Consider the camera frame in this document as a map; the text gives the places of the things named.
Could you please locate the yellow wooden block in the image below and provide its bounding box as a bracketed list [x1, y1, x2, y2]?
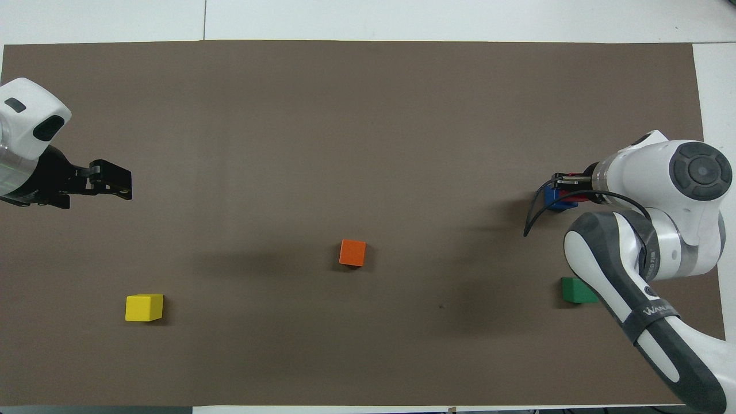
[125, 293, 164, 323]

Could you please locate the blue wooden block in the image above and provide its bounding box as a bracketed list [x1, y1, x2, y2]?
[543, 184, 579, 212]

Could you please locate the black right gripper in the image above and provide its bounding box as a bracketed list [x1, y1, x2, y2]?
[551, 163, 603, 204]

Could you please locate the red wooden block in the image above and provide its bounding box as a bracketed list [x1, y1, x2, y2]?
[565, 171, 596, 204]

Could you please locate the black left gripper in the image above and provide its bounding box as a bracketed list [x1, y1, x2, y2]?
[0, 145, 133, 210]

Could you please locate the orange wooden block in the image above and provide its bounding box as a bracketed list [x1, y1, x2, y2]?
[339, 239, 367, 268]

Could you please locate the brown table mat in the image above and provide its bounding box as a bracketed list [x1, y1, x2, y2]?
[0, 40, 726, 407]

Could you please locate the green wooden block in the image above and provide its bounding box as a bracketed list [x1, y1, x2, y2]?
[561, 277, 600, 304]

